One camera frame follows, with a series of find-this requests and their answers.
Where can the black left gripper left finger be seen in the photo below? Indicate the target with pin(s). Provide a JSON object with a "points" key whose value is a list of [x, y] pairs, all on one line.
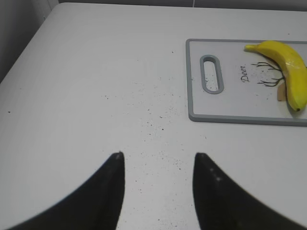
{"points": [[95, 205]]}

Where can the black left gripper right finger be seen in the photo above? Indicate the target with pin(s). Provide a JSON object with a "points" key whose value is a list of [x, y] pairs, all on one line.
{"points": [[221, 204]]}

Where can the yellow plastic banana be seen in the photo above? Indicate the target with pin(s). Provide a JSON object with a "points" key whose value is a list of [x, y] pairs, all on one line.
{"points": [[292, 87]]}

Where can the white grey-rimmed cutting board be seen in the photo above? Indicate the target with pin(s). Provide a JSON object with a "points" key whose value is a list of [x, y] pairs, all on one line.
{"points": [[226, 84]]}

